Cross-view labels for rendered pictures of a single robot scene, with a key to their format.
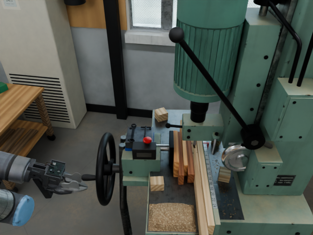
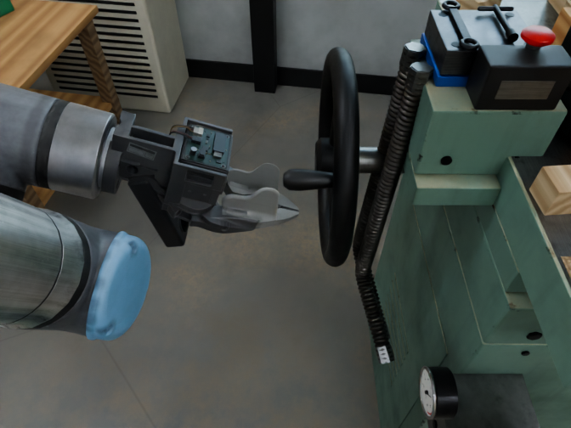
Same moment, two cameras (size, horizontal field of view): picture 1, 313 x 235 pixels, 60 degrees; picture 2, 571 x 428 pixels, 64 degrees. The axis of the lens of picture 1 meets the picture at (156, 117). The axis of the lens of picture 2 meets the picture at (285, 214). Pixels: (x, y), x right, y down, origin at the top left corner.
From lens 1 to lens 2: 56 cm
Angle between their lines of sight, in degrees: 11
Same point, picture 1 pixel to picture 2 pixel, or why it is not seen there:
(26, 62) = not seen: outside the picture
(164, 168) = (551, 147)
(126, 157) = (449, 104)
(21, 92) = (46, 16)
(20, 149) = not seen: hidden behind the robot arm
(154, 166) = (535, 136)
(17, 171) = (77, 151)
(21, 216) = (117, 306)
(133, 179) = (450, 184)
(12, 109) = (30, 52)
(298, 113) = not seen: outside the picture
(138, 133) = (477, 26)
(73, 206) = (188, 270)
